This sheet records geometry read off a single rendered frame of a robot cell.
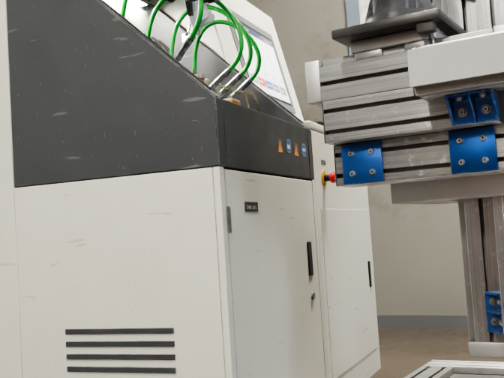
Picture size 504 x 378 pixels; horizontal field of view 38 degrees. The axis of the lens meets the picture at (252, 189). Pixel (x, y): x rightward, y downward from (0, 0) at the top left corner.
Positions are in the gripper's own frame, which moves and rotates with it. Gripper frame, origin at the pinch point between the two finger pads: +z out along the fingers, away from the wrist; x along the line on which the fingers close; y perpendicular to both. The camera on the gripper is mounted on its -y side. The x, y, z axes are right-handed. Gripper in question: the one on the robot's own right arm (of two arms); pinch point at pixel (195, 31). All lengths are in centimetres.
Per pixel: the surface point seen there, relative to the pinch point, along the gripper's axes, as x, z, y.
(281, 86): 87, 1, -6
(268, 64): 79, -7, -8
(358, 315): 75, 90, 21
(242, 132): -20.3, 33.5, 21.0
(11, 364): -35, 87, -40
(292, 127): 17.6, 28.1, 21.0
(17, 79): -35, 15, -34
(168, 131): -34.8, 33.4, 8.5
